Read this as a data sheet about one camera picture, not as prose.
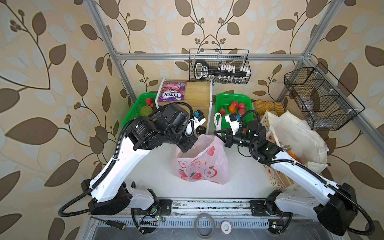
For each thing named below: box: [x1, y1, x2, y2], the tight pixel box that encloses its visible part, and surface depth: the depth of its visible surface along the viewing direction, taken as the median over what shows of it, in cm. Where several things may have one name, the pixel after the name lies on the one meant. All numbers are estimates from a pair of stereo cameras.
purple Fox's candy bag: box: [159, 81, 187, 102], surface depth 80 cm
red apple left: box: [219, 108, 226, 116], surface depth 114 cm
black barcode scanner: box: [194, 60, 210, 80], surface depth 85 cm
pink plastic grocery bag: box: [172, 112, 230, 185], surface depth 74 cm
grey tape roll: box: [194, 212, 216, 240], surface depth 68 cm
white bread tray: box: [252, 99, 285, 117], surface depth 118 cm
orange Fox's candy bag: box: [283, 145, 304, 165], surface depth 86 cm
